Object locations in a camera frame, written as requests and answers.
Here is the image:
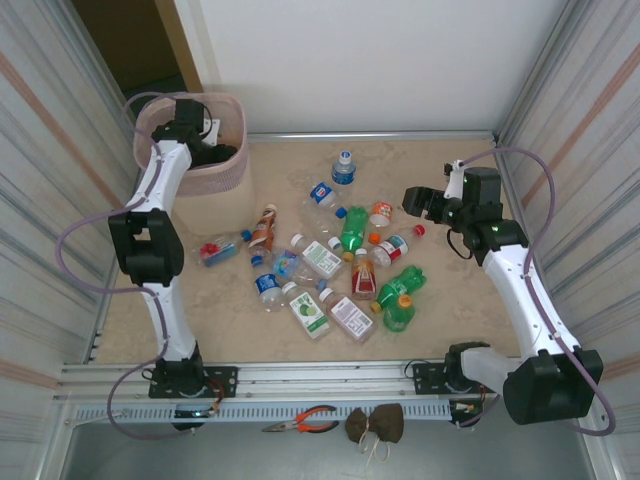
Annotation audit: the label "small orange label bottle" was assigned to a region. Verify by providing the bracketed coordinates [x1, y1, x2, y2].
[368, 200, 399, 245]

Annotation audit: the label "clear bottle with red cap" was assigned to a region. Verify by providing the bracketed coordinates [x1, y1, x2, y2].
[368, 223, 427, 269]

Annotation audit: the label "green bottle with orange cap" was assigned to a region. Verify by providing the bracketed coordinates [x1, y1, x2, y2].
[368, 264, 429, 315]
[339, 204, 371, 264]

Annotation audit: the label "small blue label water bottle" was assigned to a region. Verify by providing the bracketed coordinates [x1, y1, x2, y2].
[331, 150, 358, 187]

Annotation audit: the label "clear Pepsi label bottle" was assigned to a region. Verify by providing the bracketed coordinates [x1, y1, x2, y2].
[307, 180, 349, 221]

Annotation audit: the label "plain clear white cap bottle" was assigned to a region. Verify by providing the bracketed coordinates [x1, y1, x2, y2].
[298, 197, 343, 251]

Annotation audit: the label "green label white cap bottle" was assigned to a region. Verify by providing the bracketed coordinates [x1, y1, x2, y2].
[289, 232, 347, 281]

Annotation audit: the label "green bottle with yellow cap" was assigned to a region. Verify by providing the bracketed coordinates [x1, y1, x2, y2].
[381, 293, 418, 334]

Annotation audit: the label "pink juice purple label bottle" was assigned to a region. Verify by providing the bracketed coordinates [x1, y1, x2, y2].
[318, 287, 377, 345]

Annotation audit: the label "crushed red blue label bottle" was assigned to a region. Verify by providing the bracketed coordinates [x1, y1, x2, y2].
[198, 228, 254, 269]

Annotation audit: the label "lime picture label bottle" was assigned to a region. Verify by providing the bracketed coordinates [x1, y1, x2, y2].
[281, 280, 332, 341]

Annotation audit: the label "blue label blue cap bottle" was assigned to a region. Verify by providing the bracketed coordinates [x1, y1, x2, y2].
[251, 254, 286, 314]

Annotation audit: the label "pink mesh waste bin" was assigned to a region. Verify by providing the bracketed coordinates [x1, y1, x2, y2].
[132, 91, 257, 237]

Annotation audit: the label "brown wooden door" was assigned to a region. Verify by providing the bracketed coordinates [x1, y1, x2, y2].
[70, 0, 205, 109]

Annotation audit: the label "clear bottle colourful blue label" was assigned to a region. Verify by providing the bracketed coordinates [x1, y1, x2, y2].
[269, 248, 330, 292]

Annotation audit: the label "black left camera cable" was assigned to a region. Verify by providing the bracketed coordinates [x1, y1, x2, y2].
[198, 102, 214, 144]

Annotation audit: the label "black camera cable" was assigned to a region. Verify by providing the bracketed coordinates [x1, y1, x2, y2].
[446, 227, 476, 261]
[198, 102, 214, 144]

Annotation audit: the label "black right camera cable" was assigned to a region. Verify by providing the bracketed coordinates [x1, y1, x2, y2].
[446, 227, 476, 261]

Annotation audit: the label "aluminium table edge rail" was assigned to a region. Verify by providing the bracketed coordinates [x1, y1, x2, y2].
[247, 130, 501, 145]

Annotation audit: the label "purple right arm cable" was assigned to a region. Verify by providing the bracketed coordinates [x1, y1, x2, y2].
[457, 147, 617, 437]

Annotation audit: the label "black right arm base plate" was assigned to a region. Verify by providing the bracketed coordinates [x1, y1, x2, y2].
[410, 362, 501, 397]

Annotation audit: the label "black controller board with wires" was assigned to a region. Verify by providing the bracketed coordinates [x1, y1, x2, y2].
[448, 399, 489, 430]
[172, 407, 221, 432]

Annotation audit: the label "aluminium mounting rail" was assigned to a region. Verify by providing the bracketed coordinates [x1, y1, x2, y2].
[54, 360, 506, 405]

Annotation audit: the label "brown cloth pouch with string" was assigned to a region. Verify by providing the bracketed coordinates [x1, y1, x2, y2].
[343, 402, 405, 469]

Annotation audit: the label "orange handled pliers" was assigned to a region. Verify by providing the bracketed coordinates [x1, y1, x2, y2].
[260, 404, 340, 435]

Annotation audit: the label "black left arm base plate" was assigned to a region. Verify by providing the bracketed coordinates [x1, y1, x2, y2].
[148, 366, 239, 400]

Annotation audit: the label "white slotted cable duct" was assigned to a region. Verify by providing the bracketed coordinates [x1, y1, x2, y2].
[67, 399, 496, 426]

